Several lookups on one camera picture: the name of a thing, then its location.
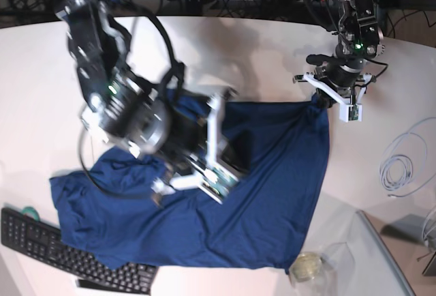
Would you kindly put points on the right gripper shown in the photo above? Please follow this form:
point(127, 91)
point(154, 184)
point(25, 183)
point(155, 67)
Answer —
point(144, 127)

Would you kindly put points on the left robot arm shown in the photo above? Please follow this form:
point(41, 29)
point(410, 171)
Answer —
point(355, 25)

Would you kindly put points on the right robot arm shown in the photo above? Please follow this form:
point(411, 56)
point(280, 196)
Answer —
point(100, 47)

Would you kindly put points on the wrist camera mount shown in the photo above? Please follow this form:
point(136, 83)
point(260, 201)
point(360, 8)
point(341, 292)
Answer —
point(349, 99)
point(211, 171)

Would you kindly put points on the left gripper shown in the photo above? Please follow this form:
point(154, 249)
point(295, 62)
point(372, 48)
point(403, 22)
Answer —
point(338, 73)

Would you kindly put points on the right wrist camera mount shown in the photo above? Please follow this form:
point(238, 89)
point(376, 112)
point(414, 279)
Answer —
point(211, 171)

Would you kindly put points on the green tape roll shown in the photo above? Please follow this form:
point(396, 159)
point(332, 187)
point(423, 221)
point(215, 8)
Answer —
point(31, 213)

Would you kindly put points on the dark blue t-shirt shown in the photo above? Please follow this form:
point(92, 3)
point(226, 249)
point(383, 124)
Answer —
point(262, 223)

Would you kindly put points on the clear tape roll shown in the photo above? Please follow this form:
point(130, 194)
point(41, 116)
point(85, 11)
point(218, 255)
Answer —
point(306, 267)

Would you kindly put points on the black computer keyboard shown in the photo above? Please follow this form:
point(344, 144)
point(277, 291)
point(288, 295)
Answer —
point(42, 242)

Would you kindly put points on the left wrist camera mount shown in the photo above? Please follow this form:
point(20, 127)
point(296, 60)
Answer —
point(349, 99)

